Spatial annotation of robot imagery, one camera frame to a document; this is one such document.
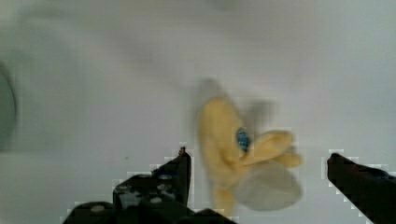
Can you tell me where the yellow plush banana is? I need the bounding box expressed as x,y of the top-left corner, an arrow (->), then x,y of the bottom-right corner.
197,97 -> 303,217

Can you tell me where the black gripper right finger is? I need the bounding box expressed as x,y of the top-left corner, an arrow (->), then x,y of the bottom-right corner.
327,153 -> 396,224

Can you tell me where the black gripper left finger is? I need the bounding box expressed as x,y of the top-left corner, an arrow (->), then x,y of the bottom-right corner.
63,147 -> 236,224

